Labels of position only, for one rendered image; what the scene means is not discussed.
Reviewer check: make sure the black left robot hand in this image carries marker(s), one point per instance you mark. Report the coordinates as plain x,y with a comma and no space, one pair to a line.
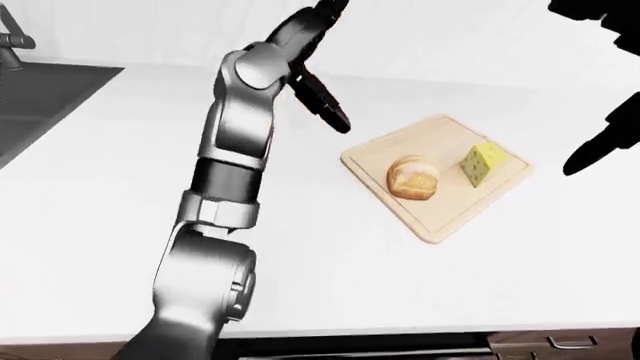
320,99

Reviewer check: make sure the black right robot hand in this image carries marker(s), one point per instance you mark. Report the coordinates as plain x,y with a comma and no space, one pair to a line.
595,148

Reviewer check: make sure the yellow holed cheese wedge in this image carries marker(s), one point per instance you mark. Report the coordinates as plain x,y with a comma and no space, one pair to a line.
481,163

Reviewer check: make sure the round crusty bread loaf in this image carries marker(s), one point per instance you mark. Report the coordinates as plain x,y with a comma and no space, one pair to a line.
414,178

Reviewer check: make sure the light wooden cutting board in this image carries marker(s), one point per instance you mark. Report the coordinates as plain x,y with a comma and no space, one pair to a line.
440,213

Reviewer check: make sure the brown wooden cabinet drawer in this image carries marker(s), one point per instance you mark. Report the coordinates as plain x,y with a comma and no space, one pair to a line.
615,343

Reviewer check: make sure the black under-counter appliance front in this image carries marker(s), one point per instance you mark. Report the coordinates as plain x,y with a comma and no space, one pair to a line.
350,347

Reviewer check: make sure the grey steel sink basin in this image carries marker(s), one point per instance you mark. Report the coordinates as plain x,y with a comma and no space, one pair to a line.
45,101

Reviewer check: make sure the dark grey kitchen faucet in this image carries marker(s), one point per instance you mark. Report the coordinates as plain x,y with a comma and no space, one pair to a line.
12,41

